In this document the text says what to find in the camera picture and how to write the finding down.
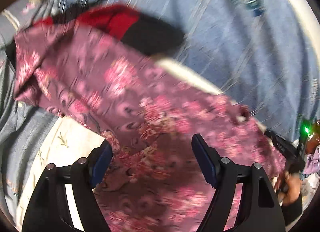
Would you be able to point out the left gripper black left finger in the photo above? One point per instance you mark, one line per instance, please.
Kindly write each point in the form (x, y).
(48, 208)

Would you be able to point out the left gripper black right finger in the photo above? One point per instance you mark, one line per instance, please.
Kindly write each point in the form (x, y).
(246, 190)

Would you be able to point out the blue plaid bedsheet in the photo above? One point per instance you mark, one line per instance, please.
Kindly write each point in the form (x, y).
(259, 53)

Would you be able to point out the cream leaf-print blanket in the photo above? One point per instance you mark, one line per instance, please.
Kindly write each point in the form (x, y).
(68, 140)

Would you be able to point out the person's right hand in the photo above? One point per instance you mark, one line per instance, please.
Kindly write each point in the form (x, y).
(293, 183)

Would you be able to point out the black and red garment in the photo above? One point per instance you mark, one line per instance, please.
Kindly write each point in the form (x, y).
(143, 32)

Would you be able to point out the purple floral garment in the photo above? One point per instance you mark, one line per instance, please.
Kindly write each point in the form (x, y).
(148, 117)

